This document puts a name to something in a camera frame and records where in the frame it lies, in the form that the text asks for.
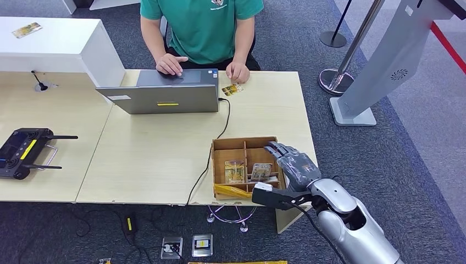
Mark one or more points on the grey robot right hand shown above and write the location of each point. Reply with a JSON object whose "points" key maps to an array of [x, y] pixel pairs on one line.
{"points": [[298, 167]]}

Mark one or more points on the printed room key card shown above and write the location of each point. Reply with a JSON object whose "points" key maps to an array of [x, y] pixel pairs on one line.
{"points": [[261, 171]]}

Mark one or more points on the brown divided card box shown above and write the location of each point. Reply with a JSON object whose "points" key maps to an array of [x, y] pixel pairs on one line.
{"points": [[233, 149]]}

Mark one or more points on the yellow printed ID card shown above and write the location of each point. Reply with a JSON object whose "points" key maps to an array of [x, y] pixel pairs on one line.
{"points": [[233, 89]]}

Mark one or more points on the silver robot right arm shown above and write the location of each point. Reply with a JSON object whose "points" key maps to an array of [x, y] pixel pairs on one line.
{"points": [[349, 226]]}

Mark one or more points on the person's left forearm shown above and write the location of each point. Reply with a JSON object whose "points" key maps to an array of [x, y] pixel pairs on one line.
{"points": [[244, 40]]}

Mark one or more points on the person's right forearm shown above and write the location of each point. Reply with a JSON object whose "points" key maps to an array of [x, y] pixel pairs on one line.
{"points": [[154, 40]]}

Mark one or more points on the pale card in box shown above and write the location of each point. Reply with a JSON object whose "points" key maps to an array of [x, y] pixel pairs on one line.
{"points": [[272, 179]]}

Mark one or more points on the yellow card in box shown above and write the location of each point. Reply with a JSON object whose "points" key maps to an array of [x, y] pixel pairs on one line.
{"points": [[234, 172]]}

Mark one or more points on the person's left hand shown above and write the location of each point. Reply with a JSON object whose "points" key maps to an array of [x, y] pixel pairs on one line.
{"points": [[238, 71]]}

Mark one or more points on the person's hand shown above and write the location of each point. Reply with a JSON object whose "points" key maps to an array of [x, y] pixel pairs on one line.
{"points": [[238, 71], [169, 65]]}

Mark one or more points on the person's right hand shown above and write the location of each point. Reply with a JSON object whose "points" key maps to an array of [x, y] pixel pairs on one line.
{"points": [[169, 65]]}

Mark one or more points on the person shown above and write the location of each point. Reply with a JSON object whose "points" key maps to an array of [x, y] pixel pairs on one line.
{"points": [[204, 32]]}

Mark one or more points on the yellow card on counter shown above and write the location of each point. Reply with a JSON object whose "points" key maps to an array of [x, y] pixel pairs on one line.
{"points": [[26, 30]]}

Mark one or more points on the desk leg panel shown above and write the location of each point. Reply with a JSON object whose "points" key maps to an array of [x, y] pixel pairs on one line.
{"points": [[287, 220]]}

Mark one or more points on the chrome chair base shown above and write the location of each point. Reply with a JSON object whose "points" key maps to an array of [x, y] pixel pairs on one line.
{"points": [[243, 226]]}

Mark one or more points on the floor socket with yellow label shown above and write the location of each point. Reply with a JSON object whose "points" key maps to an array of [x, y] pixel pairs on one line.
{"points": [[202, 245]]}

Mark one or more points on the silver kiosk stand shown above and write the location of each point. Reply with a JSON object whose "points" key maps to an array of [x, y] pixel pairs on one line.
{"points": [[393, 54]]}

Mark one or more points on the chrome stanchion pole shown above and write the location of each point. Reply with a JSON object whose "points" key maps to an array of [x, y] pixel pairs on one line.
{"points": [[360, 32]]}

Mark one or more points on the floor socket with plug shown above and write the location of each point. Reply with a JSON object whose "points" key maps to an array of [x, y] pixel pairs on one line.
{"points": [[172, 248]]}

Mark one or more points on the grey laptop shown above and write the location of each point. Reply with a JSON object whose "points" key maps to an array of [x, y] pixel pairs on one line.
{"points": [[164, 96]]}

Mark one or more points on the grey office chair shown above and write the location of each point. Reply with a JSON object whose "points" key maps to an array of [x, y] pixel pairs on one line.
{"points": [[164, 32]]}

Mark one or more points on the red barrier belt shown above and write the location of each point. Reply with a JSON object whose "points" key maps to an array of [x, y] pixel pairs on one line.
{"points": [[447, 47]]}

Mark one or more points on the white cabinet base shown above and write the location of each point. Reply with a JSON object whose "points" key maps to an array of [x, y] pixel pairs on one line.
{"points": [[113, 3]]}

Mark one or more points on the small black desk microphone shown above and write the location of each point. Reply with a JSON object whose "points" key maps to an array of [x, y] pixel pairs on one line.
{"points": [[42, 87]]}

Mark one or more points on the white counter block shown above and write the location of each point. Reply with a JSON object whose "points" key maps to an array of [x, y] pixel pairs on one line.
{"points": [[54, 47]]}

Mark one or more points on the black remote controller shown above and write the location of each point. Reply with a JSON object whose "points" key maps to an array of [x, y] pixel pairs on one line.
{"points": [[22, 149]]}

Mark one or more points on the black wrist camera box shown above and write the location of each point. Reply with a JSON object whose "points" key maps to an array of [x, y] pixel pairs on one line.
{"points": [[269, 198]]}

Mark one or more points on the black stanchion post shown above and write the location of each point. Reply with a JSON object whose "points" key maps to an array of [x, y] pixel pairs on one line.
{"points": [[332, 39]]}

